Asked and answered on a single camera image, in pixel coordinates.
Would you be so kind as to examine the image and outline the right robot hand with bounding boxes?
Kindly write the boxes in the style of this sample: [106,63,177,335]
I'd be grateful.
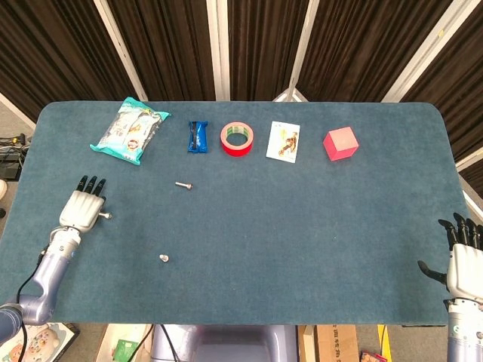
[417,213,483,302]

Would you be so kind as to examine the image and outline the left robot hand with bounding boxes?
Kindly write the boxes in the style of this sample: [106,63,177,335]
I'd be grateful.
[59,175,107,233]

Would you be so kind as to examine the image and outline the teal snack bag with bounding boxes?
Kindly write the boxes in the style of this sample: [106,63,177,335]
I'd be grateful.
[89,97,171,166]

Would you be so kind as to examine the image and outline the yellow strip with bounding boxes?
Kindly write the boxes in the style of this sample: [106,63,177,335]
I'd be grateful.
[377,324,390,354]

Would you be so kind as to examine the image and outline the white open carton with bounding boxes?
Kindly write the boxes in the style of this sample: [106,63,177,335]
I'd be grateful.
[96,324,154,362]

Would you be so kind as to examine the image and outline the red printed book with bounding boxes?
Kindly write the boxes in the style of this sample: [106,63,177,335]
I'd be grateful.
[358,350,389,362]

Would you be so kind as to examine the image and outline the illustrated bear toy box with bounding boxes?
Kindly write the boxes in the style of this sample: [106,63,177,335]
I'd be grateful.
[0,322,81,362]

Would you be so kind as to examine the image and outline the blue snack wrapper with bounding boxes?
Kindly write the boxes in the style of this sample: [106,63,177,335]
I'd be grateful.
[187,120,209,154]

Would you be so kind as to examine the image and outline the green packet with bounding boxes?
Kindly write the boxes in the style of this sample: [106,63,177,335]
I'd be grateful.
[112,338,140,360]

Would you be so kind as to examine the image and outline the brown cardboard box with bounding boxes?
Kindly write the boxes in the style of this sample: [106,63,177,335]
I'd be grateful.
[315,324,358,362]

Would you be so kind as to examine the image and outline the red tape roll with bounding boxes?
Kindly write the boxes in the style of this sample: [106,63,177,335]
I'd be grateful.
[220,121,254,156]

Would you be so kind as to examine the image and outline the wooden plank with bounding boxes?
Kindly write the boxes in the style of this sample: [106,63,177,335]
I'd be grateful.
[297,324,317,362]

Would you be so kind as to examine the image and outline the pink cube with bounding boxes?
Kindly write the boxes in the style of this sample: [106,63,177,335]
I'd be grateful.
[322,127,359,162]

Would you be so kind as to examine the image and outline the blue felt table cover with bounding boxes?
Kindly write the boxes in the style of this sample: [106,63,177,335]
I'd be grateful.
[0,100,469,327]

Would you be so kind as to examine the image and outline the dark brown pleated curtain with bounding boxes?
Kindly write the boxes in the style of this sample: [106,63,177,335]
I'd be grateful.
[0,0,483,186]

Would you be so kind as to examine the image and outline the grey robot torso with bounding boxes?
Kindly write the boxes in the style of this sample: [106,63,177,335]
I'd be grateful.
[150,324,300,362]

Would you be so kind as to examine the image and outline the white picture card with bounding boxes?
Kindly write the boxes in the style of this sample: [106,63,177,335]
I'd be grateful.
[266,121,301,164]

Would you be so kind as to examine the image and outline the white partition frame post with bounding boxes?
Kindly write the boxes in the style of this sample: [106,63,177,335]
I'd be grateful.
[205,0,231,102]
[454,149,483,173]
[93,0,149,102]
[271,0,322,103]
[462,190,483,222]
[0,92,37,129]
[380,0,473,103]

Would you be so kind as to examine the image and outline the black power strip with cables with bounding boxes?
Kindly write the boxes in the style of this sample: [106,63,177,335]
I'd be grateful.
[0,133,30,181]

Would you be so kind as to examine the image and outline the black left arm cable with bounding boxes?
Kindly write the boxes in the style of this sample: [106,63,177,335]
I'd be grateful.
[15,251,48,362]

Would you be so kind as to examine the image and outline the black torso cable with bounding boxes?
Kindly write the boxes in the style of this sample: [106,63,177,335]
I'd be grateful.
[158,324,181,362]

